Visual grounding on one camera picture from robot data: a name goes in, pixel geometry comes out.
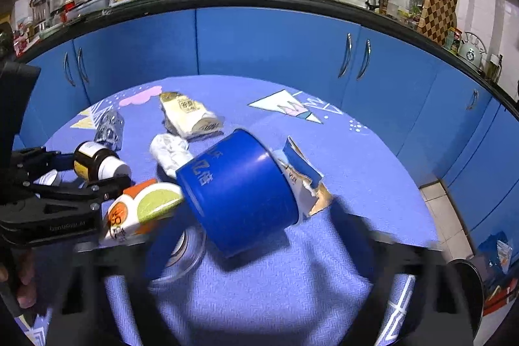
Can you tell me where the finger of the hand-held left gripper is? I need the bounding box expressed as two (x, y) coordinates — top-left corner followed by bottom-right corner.
(11, 146), (79, 185)
(30, 174), (133, 206)

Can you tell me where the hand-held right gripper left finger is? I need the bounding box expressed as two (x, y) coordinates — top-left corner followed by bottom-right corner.
(49, 224), (192, 346)

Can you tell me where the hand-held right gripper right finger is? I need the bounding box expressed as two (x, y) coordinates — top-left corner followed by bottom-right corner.
(351, 233), (475, 346)

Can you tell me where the white ribbed bottle cap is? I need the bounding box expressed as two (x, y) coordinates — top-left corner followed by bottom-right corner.
(34, 171), (62, 188)

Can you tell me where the brown bottle with white cap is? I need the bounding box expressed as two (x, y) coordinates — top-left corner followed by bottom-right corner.
(73, 141), (133, 184)

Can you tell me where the clear round plastic lid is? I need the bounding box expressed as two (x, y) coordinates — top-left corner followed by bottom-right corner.
(152, 226), (208, 282)

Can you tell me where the blue round plastic container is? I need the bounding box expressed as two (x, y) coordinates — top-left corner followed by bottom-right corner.
(175, 128), (303, 260)

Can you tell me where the person's left hand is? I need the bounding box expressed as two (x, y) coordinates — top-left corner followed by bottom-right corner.
(15, 249), (38, 309)

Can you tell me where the orange white green carton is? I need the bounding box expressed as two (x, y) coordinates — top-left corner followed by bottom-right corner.
(98, 179), (186, 248)

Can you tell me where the dark round object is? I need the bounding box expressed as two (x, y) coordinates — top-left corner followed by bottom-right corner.
(449, 258), (486, 345)

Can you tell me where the silver patterned foil packet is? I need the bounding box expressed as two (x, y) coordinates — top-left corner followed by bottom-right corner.
(93, 109), (125, 151)

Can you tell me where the colourful cardboard box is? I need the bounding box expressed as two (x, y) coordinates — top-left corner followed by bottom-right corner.
(477, 232), (514, 315)

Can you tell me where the crumpled white tissue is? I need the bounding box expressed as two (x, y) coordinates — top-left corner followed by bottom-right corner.
(149, 132), (196, 180)

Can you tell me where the beige snack packet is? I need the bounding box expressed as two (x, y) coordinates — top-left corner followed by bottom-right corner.
(158, 90), (226, 141)

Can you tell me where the torn blue white carton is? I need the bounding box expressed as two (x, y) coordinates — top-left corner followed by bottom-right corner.
(272, 135), (334, 227)

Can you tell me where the blue kitchen cabinet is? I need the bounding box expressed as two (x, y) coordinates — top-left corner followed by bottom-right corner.
(12, 7), (519, 245)

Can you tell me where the mint green kettle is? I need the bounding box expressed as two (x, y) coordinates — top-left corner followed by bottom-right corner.
(457, 31), (488, 70)

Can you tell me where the checkered cutting board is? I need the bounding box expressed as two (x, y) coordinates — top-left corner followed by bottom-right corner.
(417, 0), (459, 46)

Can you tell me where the glass jar with metal frame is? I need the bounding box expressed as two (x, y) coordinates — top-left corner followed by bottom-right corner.
(30, 0), (54, 31)

